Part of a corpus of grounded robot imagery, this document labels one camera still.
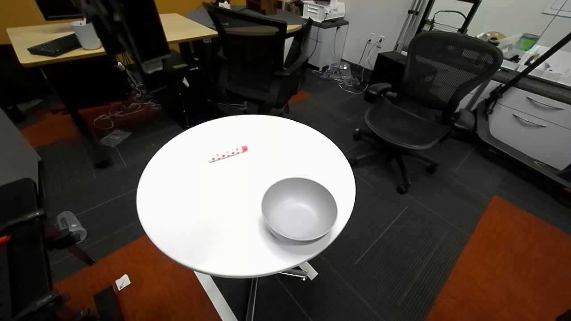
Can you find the white paper tag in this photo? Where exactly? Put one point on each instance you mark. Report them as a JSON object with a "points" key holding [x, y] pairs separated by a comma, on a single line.
{"points": [[122, 282]]}

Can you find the black computer tower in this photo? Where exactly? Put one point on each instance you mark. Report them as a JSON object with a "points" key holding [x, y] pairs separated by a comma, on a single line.
{"points": [[183, 89]]}

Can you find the wooden desk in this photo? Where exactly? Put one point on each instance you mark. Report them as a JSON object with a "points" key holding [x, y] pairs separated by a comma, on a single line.
{"points": [[183, 27]]}

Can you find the wall socket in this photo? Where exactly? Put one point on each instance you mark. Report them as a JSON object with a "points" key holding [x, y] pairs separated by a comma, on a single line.
{"points": [[376, 40]]}

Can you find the white cylinder container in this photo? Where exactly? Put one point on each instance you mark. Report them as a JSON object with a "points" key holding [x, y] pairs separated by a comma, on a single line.
{"points": [[87, 35]]}

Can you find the metal ladder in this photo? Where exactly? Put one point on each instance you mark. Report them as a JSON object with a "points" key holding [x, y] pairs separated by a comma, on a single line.
{"points": [[417, 22]]}

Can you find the device with green screen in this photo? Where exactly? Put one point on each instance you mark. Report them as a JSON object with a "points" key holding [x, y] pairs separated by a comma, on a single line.
{"points": [[527, 43]]}

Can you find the grey bowl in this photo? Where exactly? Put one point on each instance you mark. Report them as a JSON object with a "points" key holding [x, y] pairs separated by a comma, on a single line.
{"points": [[299, 209]]}

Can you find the black box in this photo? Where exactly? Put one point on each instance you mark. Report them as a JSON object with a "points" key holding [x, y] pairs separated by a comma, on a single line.
{"points": [[387, 73]]}

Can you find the white drawer cabinet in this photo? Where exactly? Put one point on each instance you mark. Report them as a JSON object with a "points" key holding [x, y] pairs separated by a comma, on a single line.
{"points": [[531, 122]]}

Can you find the black mesh office chair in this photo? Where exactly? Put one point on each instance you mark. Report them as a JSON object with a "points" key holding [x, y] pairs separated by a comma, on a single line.
{"points": [[439, 76]]}

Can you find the white marker with red dots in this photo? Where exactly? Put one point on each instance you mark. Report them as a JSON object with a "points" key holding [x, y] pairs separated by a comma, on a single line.
{"points": [[228, 154]]}

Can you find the white cabinet with printer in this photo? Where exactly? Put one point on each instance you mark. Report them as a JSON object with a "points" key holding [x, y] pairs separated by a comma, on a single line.
{"points": [[328, 38]]}

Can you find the black keyboard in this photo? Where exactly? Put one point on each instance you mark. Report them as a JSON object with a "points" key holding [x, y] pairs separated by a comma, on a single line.
{"points": [[55, 45]]}

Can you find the black stand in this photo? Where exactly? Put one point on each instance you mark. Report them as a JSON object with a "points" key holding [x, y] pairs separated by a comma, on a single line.
{"points": [[526, 71]]}

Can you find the grey table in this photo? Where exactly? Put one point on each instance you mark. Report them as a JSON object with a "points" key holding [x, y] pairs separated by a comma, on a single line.
{"points": [[15, 151]]}

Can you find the round dark table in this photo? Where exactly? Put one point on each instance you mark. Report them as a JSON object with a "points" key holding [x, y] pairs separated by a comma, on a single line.
{"points": [[263, 29]]}

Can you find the plastic sheet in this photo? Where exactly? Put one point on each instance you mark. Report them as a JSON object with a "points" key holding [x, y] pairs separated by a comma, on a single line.
{"points": [[115, 137]]}

